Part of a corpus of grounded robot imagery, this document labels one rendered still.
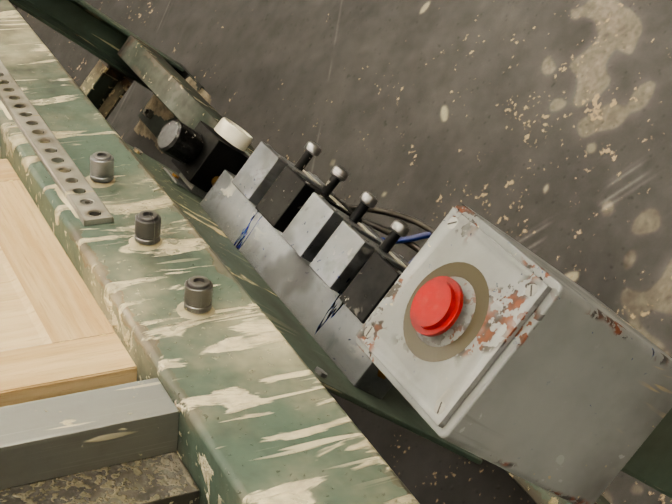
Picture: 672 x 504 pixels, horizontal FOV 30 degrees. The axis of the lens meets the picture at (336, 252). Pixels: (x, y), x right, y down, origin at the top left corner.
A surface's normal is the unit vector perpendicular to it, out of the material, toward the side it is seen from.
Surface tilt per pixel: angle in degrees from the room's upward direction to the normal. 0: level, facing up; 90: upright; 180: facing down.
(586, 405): 90
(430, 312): 0
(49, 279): 55
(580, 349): 90
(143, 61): 0
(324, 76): 0
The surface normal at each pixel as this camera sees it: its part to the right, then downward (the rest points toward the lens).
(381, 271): -0.66, -0.40
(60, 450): 0.45, 0.47
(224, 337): 0.11, -0.87
